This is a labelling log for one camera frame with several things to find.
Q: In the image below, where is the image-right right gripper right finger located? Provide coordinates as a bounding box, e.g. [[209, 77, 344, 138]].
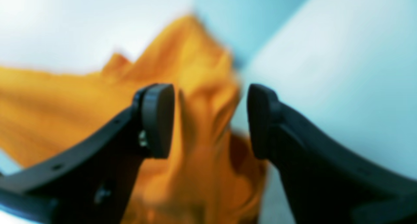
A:
[[246, 84, 417, 224]]

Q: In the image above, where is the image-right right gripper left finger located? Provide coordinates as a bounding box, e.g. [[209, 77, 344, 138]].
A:
[[0, 84, 175, 224]]

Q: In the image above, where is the orange t-shirt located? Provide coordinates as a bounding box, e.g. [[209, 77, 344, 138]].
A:
[[0, 16, 266, 224]]

